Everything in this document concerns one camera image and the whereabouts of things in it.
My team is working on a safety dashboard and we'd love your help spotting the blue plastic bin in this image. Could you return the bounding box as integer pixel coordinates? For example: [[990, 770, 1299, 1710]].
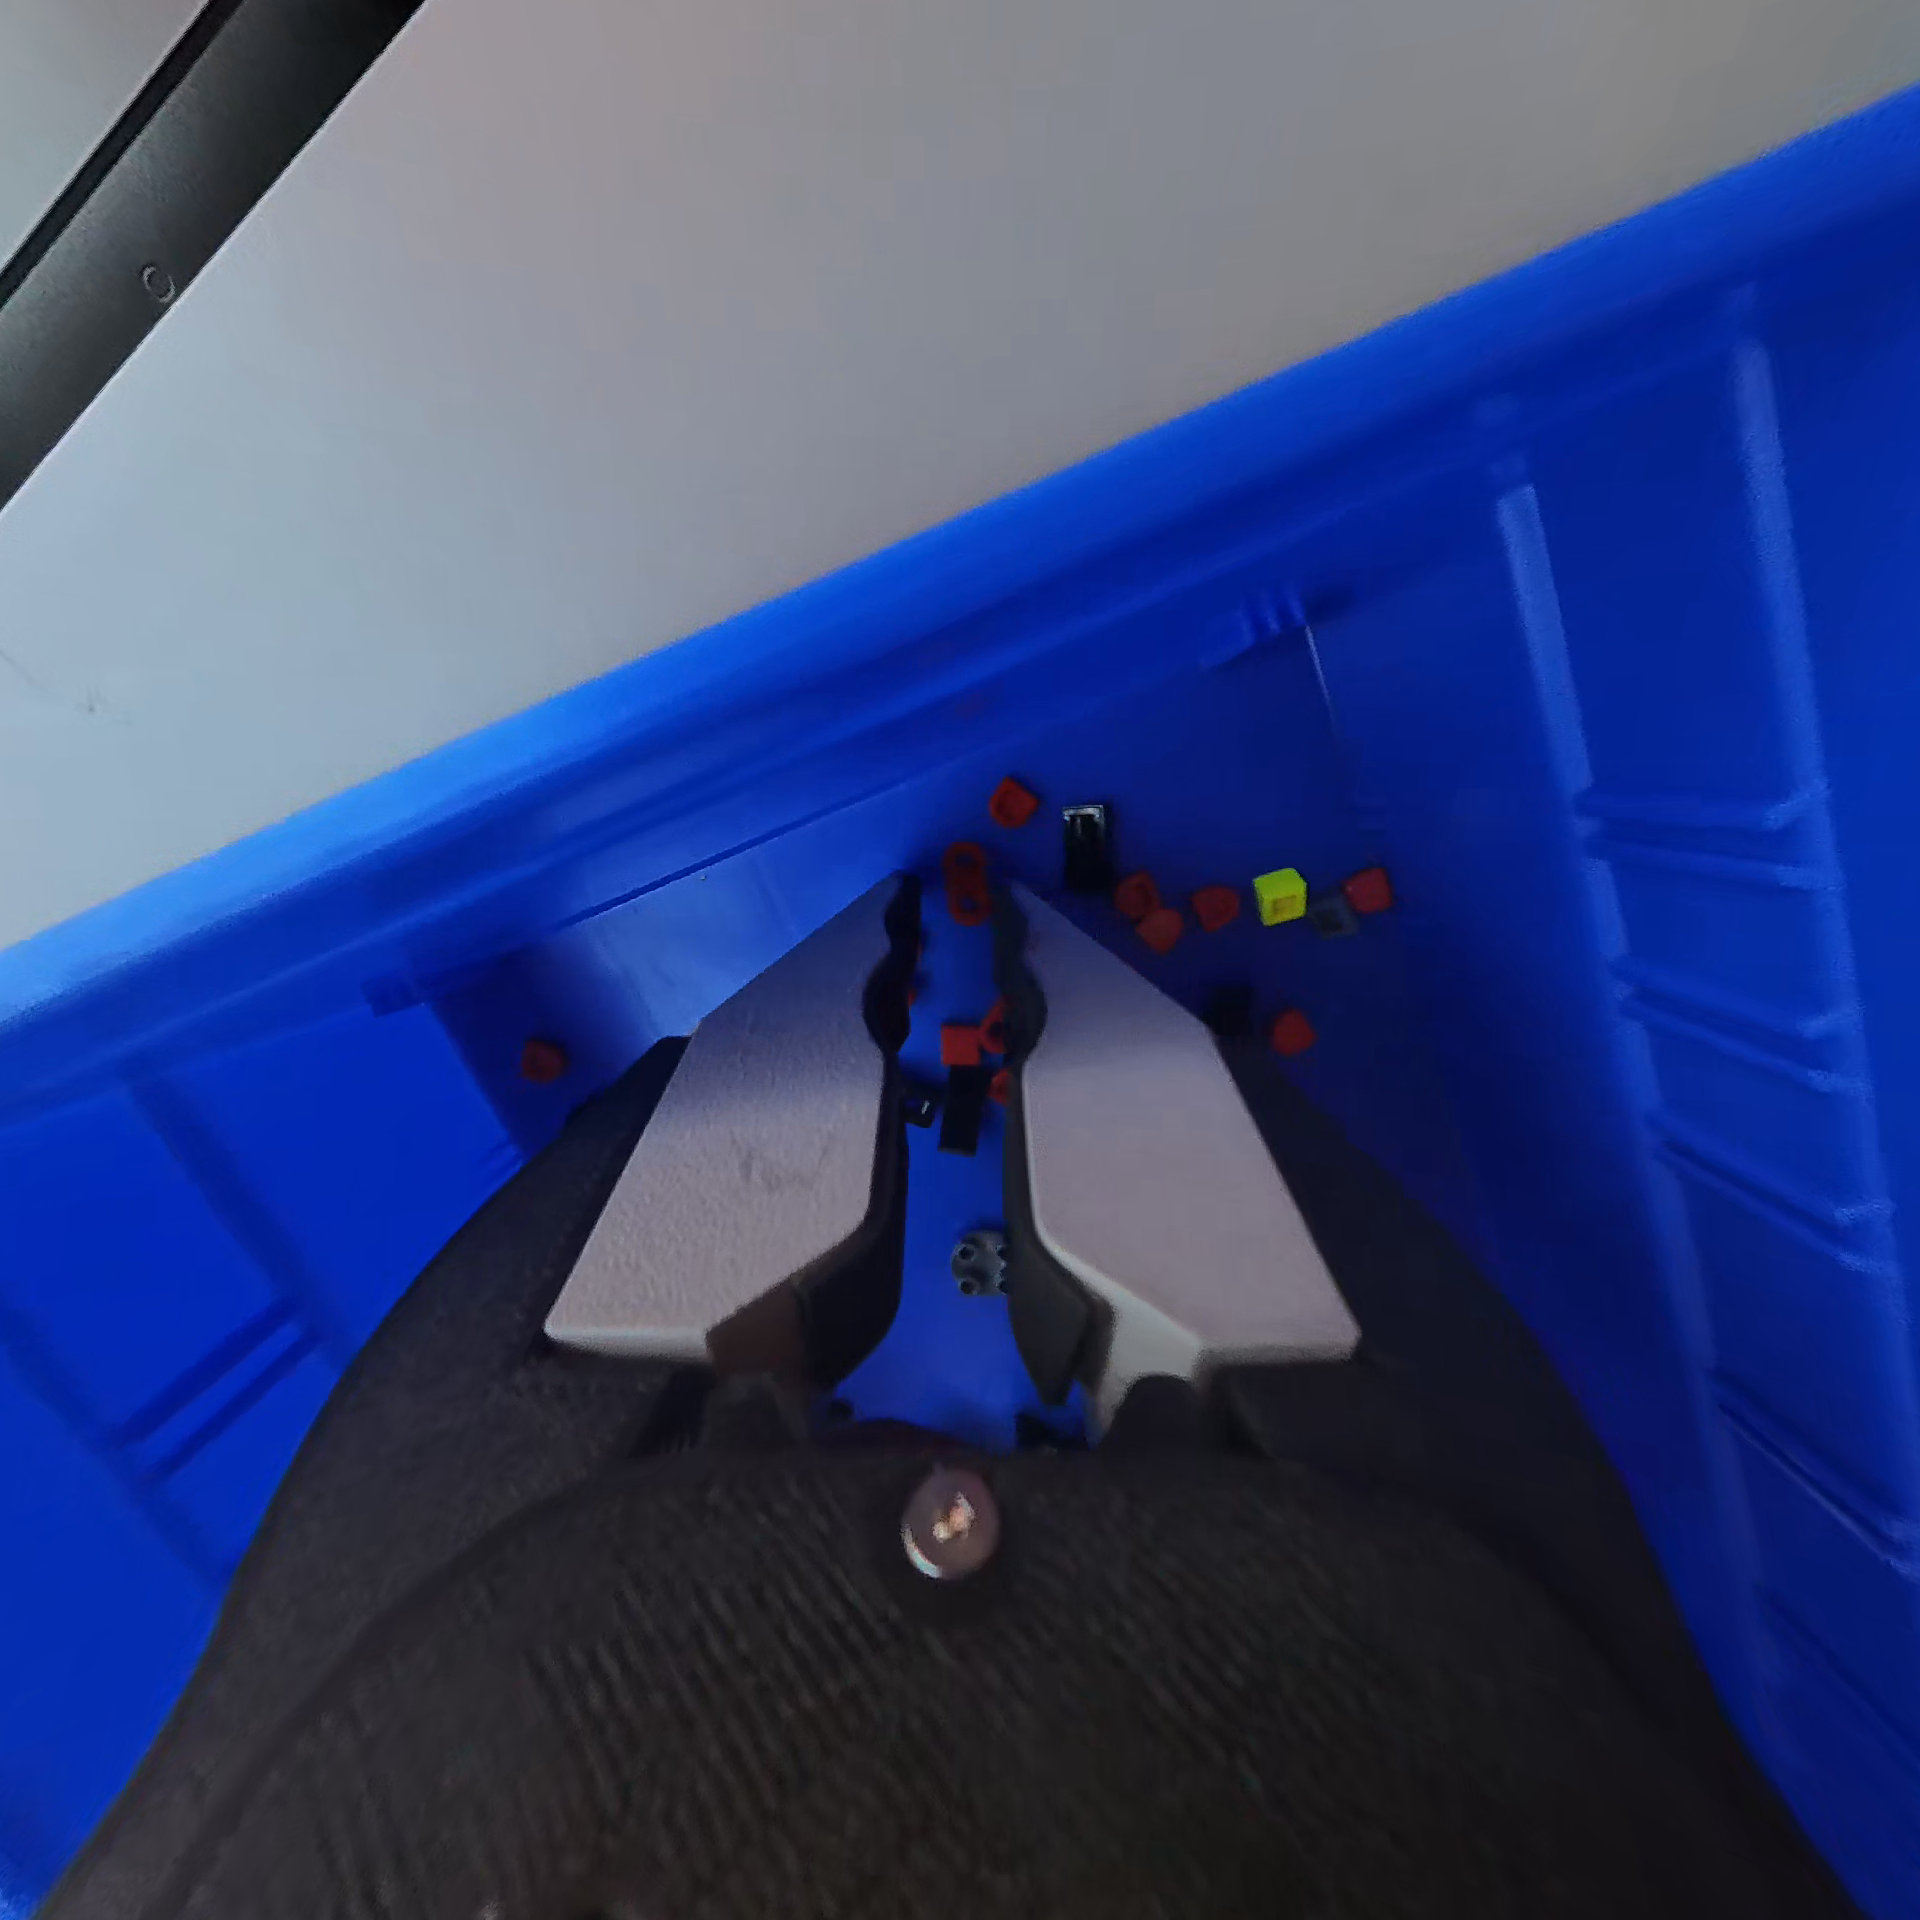
[[0, 82, 1920, 1920]]

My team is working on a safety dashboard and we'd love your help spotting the pile of small lego pieces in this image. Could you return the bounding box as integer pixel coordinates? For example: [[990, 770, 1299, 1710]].
[[517, 772, 1401, 1300]]

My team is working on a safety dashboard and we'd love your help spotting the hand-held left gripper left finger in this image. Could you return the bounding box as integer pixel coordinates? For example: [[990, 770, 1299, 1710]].
[[545, 874, 924, 1404]]

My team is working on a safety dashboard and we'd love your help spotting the black metal bar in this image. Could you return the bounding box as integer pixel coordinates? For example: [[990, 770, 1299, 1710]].
[[0, 0, 431, 512]]

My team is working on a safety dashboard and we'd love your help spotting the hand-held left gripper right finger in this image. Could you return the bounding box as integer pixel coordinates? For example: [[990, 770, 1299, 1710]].
[[991, 883, 1362, 1444]]

